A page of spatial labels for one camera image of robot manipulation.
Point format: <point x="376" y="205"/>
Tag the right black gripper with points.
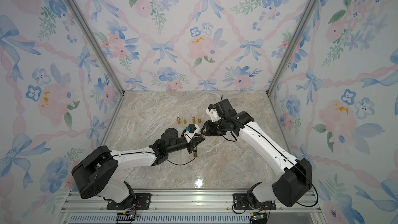
<point x="208" y="131"/>

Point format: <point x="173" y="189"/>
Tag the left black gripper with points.
<point x="193" y="143"/>

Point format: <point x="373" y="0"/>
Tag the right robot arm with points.
<point x="294" y="175"/>

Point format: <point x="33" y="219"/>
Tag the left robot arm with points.
<point x="94" y="176"/>

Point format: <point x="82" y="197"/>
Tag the square gold lipstick box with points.
<point x="195" y="153"/>

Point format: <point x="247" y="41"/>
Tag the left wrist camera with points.
<point x="191" y="131"/>

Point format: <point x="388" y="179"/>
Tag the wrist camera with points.
<point x="191" y="131"/>
<point x="214" y="112"/>

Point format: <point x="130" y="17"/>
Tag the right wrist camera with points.
<point x="214" y="112"/>

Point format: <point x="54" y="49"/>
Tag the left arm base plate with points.
<point x="139" y="202"/>

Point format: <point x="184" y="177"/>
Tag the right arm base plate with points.
<point x="246" y="202"/>

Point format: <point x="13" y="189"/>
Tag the aluminium front rail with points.
<point x="186" y="206"/>

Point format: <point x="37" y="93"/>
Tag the right aluminium corner post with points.
<point x="299" y="30"/>

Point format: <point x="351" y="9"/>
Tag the aluminium corner post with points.
<point x="89" y="35"/>
<point x="299" y="30"/>

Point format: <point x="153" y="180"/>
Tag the left aluminium corner post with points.
<point x="89" y="35"/>

